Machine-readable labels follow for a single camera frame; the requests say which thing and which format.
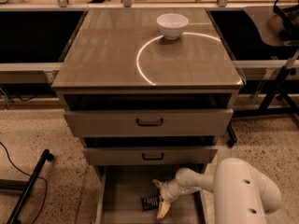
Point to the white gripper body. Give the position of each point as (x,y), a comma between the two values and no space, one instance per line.
(168,190)

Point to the dark rxbar chocolate bar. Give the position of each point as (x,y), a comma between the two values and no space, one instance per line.
(150,202)

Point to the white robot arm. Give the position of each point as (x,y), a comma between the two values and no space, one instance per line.
(242,194)

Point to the open bottom drawer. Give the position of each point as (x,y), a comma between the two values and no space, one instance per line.
(123,187)

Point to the wooden drawer cabinet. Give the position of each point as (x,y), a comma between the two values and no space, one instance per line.
(119,61)

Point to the black metal stand leg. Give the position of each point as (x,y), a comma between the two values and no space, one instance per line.
(24,187)

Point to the white ceramic bowl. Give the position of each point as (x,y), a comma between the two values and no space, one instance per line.
(172,25)

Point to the middle drawer with handle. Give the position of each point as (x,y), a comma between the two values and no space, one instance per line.
(148,155)

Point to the drawer with handle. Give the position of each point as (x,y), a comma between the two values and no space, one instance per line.
(209,122)
(148,155)

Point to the top drawer with handle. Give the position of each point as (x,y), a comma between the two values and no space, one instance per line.
(209,122)

